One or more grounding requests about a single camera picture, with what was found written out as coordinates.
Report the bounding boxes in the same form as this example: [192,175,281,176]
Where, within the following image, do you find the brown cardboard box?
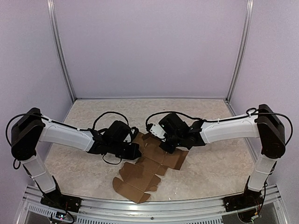
[112,133,188,203]

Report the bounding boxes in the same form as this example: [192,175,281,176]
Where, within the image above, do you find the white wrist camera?
[124,126,139,143]
[146,123,166,141]

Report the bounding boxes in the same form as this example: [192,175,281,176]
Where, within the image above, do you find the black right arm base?
[223,178,264,212]

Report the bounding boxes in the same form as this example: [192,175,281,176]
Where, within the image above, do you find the front aluminium frame rail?
[22,185,288,224]

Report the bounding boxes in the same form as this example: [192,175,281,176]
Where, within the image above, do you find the aluminium frame post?
[226,0,254,104]
[47,0,77,103]

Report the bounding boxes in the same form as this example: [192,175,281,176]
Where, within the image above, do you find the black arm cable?
[146,107,294,150]
[6,111,131,171]

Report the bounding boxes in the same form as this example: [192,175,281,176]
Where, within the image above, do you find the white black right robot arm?
[150,104,286,207]

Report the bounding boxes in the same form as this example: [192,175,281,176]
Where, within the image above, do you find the right aluminium frame post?
[226,0,254,104]

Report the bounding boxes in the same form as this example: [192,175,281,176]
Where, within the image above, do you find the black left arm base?
[41,176,82,213]

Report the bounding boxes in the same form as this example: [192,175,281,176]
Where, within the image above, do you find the left aluminium frame post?
[47,0,77,103]

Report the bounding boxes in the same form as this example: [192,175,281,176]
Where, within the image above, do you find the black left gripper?
[109,141,142,161]

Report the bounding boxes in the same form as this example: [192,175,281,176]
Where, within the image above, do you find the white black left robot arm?
[5,107,142,208]

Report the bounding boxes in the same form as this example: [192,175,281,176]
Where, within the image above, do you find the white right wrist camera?
[146,123,166,141]

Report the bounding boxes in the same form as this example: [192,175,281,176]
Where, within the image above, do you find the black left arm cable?
[6,111,131,171]

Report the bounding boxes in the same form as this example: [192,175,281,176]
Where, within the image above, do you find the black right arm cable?
[146,107,294,150]

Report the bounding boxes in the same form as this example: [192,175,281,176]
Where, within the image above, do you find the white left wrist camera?
[124,126,139,143]

